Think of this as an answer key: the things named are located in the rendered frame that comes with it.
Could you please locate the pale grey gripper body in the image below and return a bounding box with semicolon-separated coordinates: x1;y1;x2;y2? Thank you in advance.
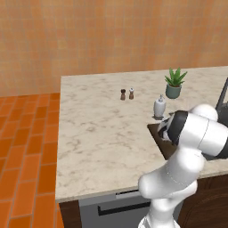
157;117;172;141

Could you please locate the white soap dispenser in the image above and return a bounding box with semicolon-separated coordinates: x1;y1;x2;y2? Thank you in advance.
152;94;167;119

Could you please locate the green plant in teal pot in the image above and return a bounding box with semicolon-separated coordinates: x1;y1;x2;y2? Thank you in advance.
164;67;189;100

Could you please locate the brown salt shaker white top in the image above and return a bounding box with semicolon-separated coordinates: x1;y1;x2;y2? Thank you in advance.
128;86;135;101

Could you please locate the dark grey sink tap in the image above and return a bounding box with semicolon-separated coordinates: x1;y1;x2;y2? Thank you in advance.
215;76;228;126

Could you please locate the dark wood cupboard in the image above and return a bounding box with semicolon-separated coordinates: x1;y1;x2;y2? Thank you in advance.
58;199;83;228
177;173;228;228

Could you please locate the grey dishwasher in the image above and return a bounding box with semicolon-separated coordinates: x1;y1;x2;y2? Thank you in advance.
77;189;183;228

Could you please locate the black dishwasher handle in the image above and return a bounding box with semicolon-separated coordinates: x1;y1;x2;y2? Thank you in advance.
97;201;152;216

